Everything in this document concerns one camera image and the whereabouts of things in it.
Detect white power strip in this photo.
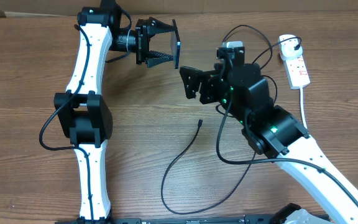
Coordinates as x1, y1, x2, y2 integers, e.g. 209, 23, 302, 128
283, 56, 310, 90

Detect white charger plug adapter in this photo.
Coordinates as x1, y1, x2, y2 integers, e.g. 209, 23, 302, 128
278, 34, 303, 61

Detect blue Galaxy smartphone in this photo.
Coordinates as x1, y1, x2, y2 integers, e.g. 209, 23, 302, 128
171, 19, 181, 69

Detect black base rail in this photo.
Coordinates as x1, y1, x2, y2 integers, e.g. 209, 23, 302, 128
54, 214, 331, 224

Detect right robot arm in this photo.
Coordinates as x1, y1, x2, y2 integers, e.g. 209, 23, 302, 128
180, 63, 358, 223

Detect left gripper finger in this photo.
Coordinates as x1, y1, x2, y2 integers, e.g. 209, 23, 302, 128
145, 50, 173, 68
147, 17, 176, 36

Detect black USB charging cable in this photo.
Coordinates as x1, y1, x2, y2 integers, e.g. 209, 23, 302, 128
160, 24, 302, 215

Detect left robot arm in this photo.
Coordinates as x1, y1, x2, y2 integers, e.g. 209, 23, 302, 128
52, 1, 181, 223

